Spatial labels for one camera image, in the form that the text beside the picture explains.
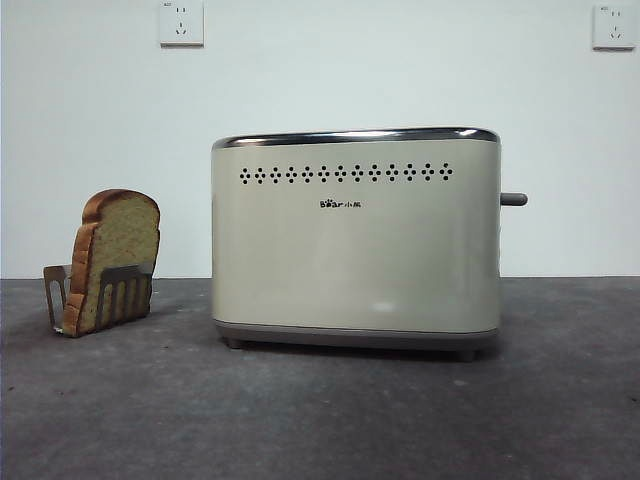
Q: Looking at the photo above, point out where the white wall socket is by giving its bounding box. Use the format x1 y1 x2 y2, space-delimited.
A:
159 0 205 49
592 4 630 51

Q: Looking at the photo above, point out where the brown-crusted bread slice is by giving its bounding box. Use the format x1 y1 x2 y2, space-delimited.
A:
63 188 162 335

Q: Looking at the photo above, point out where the cream two-slot toaster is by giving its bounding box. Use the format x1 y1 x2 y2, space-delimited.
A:
209 127 503 363

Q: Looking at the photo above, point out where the slotted metal bread rack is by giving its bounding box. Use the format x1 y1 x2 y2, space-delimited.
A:
43 264 154 337

